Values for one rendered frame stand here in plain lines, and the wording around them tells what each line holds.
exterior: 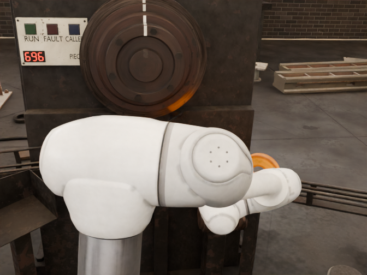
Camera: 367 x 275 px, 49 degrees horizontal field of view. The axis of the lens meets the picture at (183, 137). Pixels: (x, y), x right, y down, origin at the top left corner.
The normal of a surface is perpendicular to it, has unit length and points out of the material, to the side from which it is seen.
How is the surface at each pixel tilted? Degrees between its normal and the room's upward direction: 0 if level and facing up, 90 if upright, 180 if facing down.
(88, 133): 30
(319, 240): 0
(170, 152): 47
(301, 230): 0
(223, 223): 85
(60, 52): 90
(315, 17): 90
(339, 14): 90
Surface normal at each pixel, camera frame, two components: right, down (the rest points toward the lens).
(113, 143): -0.06, -0.41
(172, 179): -0.24, 0.17
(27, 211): -0.03, -0.88
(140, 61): 0.14, 0.42
